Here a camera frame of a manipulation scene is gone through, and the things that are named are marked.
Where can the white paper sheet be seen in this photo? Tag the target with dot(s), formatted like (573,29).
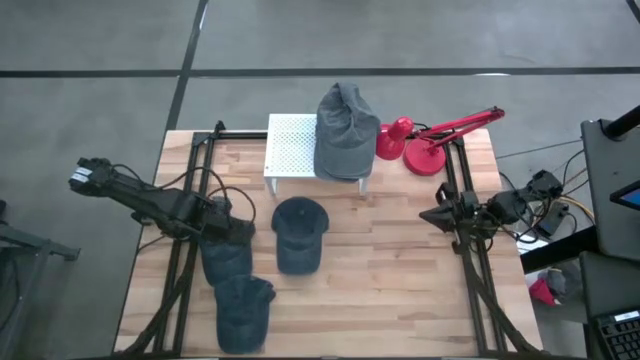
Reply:
(531,245)

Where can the white perforated metal shelf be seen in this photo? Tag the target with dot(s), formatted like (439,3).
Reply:
(290,145)

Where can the blue tablet screen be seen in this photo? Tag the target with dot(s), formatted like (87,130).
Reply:
(629,196)

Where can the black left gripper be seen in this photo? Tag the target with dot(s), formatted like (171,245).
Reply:
(215,215)

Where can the red cloth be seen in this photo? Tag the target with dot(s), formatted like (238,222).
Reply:
(542,292)

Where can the black keyboard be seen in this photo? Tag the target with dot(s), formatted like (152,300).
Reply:
(620,335)

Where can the grey cloth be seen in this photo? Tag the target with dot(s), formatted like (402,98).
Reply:
(557,282)

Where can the red desk lamp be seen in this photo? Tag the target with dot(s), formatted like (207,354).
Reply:
(422,157)

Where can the black pole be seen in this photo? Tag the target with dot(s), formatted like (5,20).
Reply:
(622,125)

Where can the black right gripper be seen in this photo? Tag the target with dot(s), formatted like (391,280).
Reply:
(462,207)

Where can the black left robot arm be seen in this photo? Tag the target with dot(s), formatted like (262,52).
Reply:
(135,197)

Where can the grey metal stand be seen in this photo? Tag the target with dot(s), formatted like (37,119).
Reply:
(30,250)

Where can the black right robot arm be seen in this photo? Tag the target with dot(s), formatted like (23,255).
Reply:
(520,200)

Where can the black power supply box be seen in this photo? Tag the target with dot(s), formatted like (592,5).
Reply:
(552,220)

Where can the navy baseball cap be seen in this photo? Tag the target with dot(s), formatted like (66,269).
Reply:
(242,312)
(225,260)
(299,237)

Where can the black beam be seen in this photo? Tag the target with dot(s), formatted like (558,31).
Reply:
(560,250)

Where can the grey desk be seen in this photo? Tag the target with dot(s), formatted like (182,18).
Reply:
(612,200)

